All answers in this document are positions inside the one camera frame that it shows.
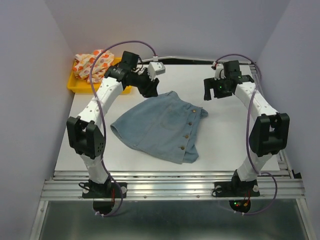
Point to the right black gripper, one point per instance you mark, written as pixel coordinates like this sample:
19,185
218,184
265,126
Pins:
209,83

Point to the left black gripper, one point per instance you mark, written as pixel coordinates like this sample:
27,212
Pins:
151,90

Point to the light blue denim skirt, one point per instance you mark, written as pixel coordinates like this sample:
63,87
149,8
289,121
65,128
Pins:
164,127

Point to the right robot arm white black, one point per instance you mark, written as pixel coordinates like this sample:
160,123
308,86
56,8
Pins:
267,137

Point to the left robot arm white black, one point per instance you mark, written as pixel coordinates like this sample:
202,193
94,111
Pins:
86,131

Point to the orange floral skirt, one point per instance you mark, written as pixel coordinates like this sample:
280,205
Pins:
84,62

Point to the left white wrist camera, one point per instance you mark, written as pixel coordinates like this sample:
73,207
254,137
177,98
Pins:
155,69

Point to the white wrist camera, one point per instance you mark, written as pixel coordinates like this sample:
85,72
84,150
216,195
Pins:
218,71
155,69

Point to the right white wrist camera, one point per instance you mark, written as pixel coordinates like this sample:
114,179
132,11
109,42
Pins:
218,71

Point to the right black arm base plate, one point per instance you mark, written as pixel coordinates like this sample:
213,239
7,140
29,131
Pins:
227,189

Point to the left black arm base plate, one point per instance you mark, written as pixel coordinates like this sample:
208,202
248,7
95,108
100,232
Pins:
108,190

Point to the aluminium frame rails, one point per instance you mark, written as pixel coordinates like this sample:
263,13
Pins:
167,201

